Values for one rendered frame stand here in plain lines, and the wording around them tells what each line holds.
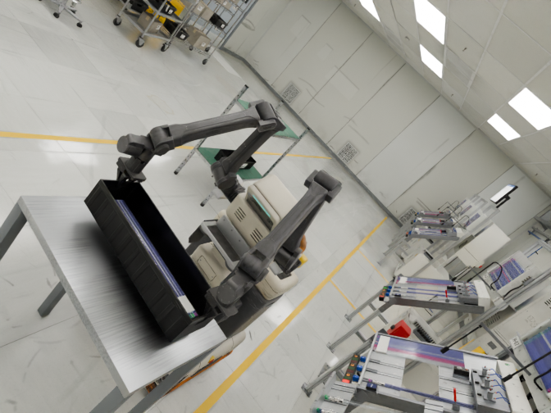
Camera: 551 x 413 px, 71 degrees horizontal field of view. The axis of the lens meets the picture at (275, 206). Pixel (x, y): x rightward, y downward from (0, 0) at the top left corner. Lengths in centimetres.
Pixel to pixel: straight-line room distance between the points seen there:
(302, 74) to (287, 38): 113
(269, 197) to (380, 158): 923
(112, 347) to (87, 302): 15
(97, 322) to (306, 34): 1099
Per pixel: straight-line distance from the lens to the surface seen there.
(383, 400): 218
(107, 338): 123
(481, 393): 227
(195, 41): 793
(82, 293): 127
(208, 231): 169
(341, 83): 1116
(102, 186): 141
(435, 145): 1067
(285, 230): 117
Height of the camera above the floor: 172
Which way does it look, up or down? 20 degrees down
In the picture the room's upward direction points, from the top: 45 degrees clockwise
